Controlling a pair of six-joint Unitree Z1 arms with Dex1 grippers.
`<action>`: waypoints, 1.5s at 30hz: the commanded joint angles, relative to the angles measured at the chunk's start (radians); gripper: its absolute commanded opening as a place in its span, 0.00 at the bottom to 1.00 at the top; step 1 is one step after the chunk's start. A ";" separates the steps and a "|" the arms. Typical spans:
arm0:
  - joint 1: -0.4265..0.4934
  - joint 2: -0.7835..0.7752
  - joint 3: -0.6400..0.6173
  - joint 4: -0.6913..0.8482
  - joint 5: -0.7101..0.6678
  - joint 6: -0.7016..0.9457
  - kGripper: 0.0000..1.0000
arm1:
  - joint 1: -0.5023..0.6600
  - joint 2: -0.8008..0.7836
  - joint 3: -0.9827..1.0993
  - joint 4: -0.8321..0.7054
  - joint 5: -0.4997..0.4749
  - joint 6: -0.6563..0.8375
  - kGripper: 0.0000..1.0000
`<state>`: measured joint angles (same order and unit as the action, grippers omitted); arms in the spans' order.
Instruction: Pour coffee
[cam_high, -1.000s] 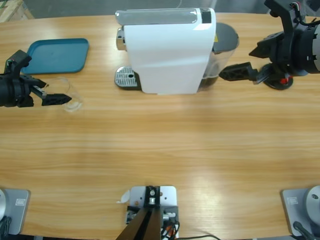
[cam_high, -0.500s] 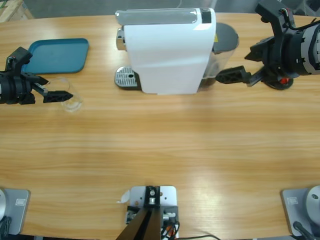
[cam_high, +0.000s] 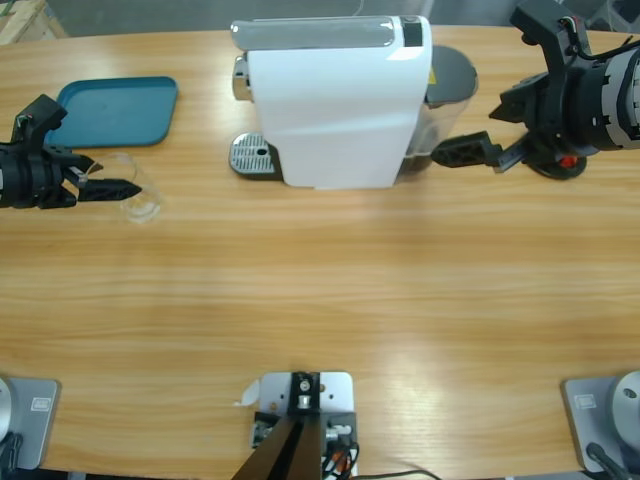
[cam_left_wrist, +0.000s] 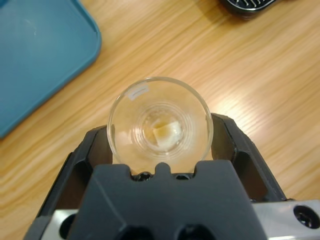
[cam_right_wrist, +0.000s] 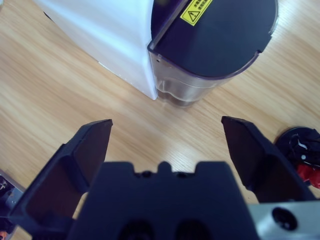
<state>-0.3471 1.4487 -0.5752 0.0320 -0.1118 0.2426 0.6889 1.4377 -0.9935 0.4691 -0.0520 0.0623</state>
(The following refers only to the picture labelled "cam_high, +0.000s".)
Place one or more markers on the white capsule coffee machine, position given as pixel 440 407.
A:
pixel 340 115

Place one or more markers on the black capsule holder stand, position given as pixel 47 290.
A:
pixel 550 170

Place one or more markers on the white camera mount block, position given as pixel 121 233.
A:
pixel 335 395

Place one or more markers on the teal plastic tray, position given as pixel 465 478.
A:
pixel 120 110

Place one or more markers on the clear glass cup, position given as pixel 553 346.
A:
pixel 145 205

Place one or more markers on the red foil coffee capsule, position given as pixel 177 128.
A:
pixel 567 161

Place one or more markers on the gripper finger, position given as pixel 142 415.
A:
pixel 465 150
pixel 82 161
pixel 525 102
pixel 110 190

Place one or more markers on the wooden pallet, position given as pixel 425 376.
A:
pixel 25 17

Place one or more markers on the white tape strip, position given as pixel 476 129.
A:
pixel 248 392

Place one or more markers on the dark camera post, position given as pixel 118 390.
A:
pixel 295 440

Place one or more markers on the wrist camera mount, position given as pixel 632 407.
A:
pixel 37 117
pixel 542 25

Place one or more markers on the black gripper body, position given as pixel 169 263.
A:
pixel 30 175
pixel 575 110

